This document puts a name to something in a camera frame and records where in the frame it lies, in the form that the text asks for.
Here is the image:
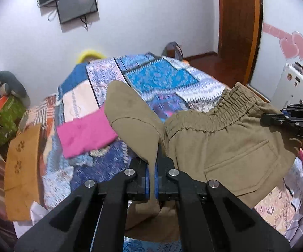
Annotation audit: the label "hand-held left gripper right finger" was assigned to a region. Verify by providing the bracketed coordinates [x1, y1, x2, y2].
[154, 157, 291, 252]

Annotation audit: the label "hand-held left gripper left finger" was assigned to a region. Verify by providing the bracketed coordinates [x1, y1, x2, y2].
[15, 157, 151, 252]

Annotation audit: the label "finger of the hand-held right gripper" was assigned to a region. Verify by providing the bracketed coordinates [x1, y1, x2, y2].
[281, 104, 303, 116]
[260, 113, 299, 131]

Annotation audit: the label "olive brown pants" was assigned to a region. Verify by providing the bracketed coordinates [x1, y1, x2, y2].
[105, 80, 303, 242]

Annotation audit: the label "pink folded cloth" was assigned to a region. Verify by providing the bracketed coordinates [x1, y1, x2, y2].
[56, 106, 119, 159]

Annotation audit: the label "white wardrobe with pink hearts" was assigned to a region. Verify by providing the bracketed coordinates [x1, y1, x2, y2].
[248, 0, 303, 103]

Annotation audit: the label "brown wooden door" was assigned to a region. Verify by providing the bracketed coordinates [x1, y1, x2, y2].
[218, 0, 263, 81]

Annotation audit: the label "blue patchwork blanket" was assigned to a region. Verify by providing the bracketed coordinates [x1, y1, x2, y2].
[40, 52, 303, 252]

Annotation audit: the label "white crumpled cloth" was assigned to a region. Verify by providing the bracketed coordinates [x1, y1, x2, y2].
[12, 202, 47, 240]

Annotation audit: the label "bamboo lap desk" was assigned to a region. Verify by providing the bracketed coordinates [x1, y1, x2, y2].
[4, 123, 46, 221]

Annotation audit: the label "orange striped sheet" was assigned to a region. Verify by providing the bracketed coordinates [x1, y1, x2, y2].
[17, 96, 61, 137]

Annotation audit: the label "yellow curved headboard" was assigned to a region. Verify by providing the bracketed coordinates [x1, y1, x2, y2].
[76, 49, 106, 64]

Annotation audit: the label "small black wall monitor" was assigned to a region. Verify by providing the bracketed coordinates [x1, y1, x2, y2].
[56, 0, 99, 24]

